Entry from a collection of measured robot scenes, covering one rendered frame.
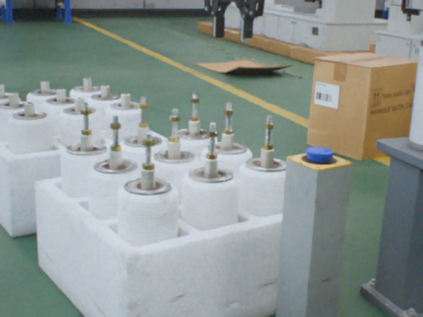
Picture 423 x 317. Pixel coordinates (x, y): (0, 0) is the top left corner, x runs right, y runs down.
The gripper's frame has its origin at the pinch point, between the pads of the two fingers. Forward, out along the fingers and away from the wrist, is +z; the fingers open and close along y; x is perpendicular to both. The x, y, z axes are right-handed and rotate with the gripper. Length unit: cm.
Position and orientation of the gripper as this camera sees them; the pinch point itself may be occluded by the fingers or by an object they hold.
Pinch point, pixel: (231, 32)
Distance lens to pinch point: 119.1
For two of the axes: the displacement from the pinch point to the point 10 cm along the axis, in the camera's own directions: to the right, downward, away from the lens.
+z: -0.3, 9.6, 2.8
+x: -7.3, 1.7, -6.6
